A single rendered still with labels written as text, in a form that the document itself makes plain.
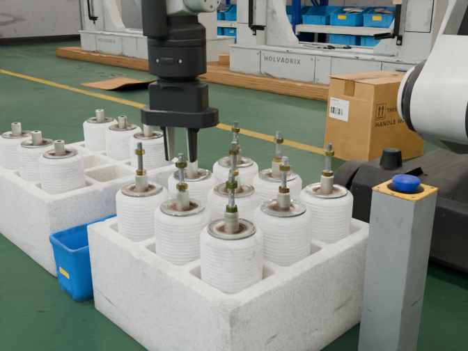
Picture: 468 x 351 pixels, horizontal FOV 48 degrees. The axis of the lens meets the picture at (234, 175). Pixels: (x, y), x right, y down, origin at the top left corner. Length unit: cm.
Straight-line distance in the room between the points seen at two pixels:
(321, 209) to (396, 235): 17
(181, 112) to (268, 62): 272
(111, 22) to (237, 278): 464
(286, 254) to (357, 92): 116
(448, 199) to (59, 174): 82
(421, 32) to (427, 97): 195
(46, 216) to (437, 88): 81
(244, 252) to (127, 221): 27
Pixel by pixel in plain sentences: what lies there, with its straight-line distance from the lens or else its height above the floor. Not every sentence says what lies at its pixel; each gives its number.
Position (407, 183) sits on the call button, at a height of 33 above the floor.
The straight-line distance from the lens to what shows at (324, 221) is 93.
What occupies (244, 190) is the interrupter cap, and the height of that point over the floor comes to 25.
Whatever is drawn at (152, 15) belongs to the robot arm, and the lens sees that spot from 75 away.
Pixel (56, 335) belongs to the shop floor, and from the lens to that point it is 105.
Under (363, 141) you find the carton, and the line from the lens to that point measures 194.
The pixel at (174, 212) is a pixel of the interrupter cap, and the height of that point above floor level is 25.
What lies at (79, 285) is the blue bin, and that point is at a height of 4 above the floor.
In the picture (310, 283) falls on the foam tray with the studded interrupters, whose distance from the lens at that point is 87.
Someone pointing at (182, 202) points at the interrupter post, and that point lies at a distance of 86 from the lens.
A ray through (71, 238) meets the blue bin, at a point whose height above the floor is 10.
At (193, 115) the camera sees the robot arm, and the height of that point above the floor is 41.
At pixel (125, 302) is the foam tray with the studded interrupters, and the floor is 7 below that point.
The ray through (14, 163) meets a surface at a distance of 142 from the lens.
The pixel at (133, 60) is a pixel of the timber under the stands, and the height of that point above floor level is 7.
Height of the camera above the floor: 58
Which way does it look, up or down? 19 degrees down
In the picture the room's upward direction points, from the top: straight up
